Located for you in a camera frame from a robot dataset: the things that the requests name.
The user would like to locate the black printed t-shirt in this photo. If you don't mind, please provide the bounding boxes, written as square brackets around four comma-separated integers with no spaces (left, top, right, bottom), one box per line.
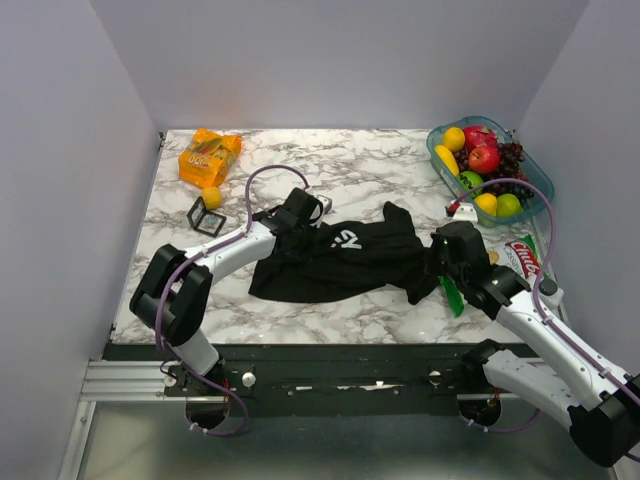
[249,202,439,305]

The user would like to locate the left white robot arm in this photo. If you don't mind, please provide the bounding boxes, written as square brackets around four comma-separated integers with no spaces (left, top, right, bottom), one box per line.
[129,188,332,395]

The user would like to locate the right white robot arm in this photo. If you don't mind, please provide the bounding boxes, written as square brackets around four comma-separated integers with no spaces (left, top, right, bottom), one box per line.
[428,221,639,467]

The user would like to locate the black brooch display box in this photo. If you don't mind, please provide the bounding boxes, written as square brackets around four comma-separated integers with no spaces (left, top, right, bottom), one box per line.
[187,197,227,238]

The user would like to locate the small yellow lemon front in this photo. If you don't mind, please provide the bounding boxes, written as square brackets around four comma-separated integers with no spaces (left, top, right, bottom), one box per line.
[475,193,498,216]

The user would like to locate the green chips bag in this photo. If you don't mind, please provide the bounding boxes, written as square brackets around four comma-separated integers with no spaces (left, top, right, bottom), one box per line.
[438,235,541,318]

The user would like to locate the lime green fruit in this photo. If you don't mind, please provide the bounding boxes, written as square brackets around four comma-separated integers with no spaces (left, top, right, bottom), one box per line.
[496,193,523,217]

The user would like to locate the loose yellow lemon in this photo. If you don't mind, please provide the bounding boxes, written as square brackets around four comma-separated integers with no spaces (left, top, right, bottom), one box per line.
[201,186,223,210]

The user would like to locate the yellow banana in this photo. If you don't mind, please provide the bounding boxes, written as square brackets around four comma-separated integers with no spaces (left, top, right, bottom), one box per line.
[435,144,459,177]

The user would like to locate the red apple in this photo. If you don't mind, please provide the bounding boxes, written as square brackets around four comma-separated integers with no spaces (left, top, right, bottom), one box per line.
[468,145,500,175]

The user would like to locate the orange snack bag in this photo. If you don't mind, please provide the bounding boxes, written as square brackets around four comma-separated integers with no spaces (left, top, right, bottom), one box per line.
[178,128,242,188]

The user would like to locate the dark purple grape bunch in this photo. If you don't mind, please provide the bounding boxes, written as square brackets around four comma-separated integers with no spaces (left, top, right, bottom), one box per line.
[454,142,528,183]

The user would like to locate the yellow lemon in basket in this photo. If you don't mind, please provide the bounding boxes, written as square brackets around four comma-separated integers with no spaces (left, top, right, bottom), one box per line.
[442,127,465,152]

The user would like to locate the red dragon fruit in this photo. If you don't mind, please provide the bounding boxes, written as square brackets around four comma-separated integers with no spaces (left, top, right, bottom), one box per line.
[463,125,498,152]

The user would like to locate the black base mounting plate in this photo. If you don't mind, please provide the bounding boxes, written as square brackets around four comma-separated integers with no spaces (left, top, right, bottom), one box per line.
[104,341,508,424]

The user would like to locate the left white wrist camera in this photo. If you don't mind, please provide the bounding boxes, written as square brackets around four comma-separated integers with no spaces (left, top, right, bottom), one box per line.
[312,195,333,218]

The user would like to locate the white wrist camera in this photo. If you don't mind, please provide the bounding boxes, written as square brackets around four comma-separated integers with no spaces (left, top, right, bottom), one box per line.
[447,202,478,223]
[312,195,333,218]

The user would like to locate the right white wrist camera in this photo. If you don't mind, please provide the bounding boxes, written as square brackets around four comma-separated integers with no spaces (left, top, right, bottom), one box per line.
[447,202,478,223]

